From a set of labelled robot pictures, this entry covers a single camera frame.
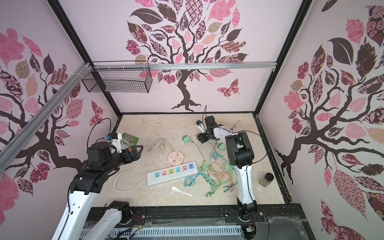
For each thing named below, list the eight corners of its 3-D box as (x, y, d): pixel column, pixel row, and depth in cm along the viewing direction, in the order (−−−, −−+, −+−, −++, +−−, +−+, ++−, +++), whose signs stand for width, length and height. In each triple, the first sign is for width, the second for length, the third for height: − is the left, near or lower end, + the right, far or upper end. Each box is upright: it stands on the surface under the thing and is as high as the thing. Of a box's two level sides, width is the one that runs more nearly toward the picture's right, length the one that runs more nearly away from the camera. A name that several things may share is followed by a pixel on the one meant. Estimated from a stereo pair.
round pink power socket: (168, 165, 93) (167, 163, 91) (169, 153, 99) (169, 150, 97) (183, 165, 93) (182, 163, 91) (184, 153, 99) (183, 150, 97)
